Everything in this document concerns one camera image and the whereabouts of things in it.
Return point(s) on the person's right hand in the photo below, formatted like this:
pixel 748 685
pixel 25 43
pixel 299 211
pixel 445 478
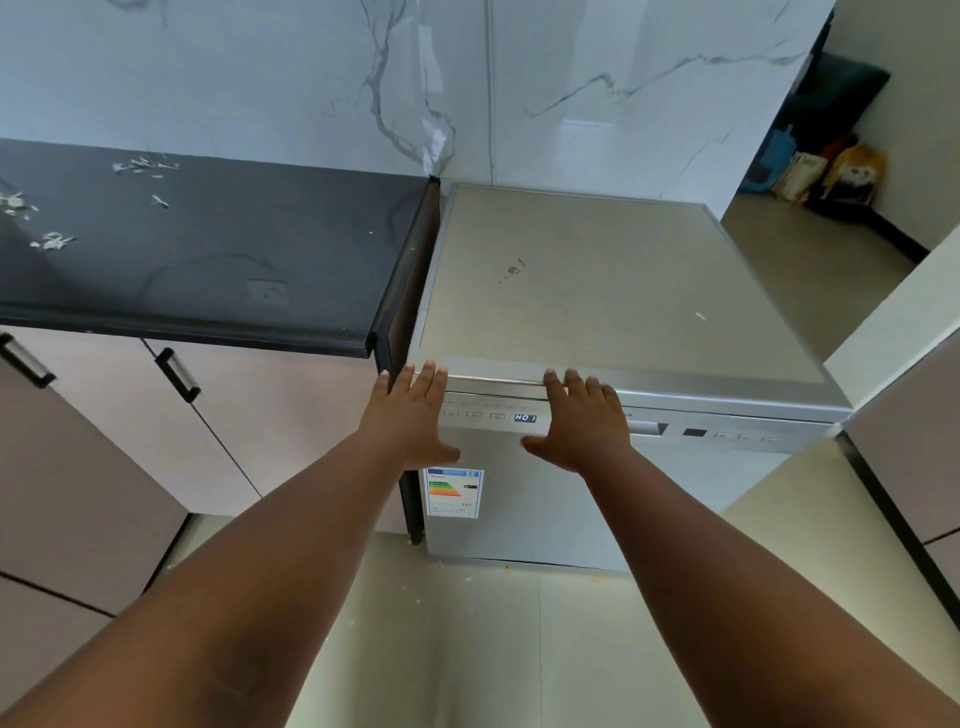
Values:
pixel 589 427

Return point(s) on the person's left hand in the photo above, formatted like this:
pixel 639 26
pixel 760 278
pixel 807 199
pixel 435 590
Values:
pixel 409 427

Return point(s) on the silver dishwasher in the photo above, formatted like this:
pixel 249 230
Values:
pixel 615 285

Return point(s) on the garlic peel scraps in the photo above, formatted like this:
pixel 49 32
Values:
pixel 52 241

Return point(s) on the person's left forearm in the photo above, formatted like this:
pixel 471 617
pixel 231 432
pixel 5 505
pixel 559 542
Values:
pixel 225 585

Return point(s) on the person's right forearm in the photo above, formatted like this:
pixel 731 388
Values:
pixel 750 600

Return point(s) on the black countertop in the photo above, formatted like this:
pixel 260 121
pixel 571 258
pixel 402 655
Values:
pixel 225 247

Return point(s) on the pink base cabinet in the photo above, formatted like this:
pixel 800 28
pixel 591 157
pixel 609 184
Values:
pixel 300 427
pixel 67 510

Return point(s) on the blue bag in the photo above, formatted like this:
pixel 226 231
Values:
pixel 769 161

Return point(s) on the beige base cabinet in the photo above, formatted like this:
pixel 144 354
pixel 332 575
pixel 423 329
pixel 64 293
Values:
pixel 915 450

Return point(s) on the white bag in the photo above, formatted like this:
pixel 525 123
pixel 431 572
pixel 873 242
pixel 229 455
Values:
pixel 799 176

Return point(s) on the yellow bag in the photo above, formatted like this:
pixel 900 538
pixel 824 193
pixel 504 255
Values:
pixel 855 172

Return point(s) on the dark green cushion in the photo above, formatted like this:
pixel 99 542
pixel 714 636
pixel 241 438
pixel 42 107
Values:
pixel 840 94

